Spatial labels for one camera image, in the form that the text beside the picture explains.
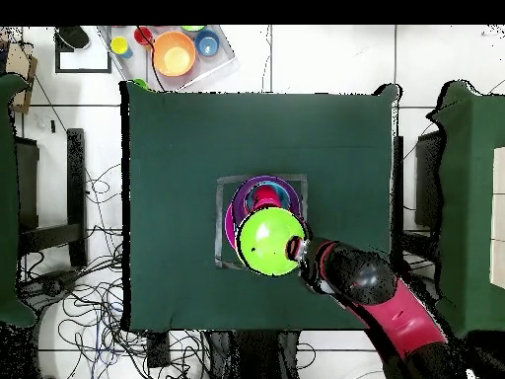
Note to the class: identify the large green bowl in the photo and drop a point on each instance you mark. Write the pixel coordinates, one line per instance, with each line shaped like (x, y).
(264, 244)

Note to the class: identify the pink cup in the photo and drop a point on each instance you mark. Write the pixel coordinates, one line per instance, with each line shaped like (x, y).
(265, 195)

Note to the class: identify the large pink bowl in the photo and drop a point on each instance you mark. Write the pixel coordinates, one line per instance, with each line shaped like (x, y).
(229, 229)

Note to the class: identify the purple bowl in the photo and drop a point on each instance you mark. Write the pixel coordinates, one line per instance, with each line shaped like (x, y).
(238, 197)

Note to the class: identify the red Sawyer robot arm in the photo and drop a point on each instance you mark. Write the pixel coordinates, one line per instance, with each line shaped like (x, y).
(402, 316)

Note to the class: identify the dark green table cloth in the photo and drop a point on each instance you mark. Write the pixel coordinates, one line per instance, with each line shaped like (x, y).
(256, 114)

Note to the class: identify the black power strip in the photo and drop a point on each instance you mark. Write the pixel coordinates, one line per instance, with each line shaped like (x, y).
(158, 349)

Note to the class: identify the green covered side table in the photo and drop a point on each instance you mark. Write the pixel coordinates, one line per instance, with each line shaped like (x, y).
(8, 197)
(469, 177)

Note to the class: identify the beige box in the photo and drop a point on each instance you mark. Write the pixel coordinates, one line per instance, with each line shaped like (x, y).
(498, 217)

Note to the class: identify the blue cup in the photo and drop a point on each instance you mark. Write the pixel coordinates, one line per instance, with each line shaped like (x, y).
(208, 42)

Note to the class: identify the green cup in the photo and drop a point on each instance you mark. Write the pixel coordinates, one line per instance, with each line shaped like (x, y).
(140, 83)

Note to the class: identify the large orange bowl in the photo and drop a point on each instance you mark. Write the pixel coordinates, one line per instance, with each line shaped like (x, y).
(173, 54)

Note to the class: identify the clear plastic tray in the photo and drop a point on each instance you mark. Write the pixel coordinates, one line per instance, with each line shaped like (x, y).
(136, 65)

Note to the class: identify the black floor device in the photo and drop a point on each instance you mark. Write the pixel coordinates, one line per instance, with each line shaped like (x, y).
(51, 285)

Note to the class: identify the red cup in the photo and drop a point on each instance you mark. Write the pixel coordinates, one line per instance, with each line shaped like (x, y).
(143, 35)

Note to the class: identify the yellow cup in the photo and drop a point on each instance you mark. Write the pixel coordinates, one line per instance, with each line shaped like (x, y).
(119, 45)

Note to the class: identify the person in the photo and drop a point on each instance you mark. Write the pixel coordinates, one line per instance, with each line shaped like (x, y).
(73, 37)

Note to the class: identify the brown cardboard box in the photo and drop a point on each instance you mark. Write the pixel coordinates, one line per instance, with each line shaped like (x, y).
(21, 67)

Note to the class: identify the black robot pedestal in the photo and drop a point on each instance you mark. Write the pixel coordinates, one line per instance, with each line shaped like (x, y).
(252, 355)

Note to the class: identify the black table leg frame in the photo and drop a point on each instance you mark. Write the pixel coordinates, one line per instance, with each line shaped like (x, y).
(424, 177)
(75, 177)

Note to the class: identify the black floor tape frame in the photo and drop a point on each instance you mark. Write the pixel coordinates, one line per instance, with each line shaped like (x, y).
(83, 71)

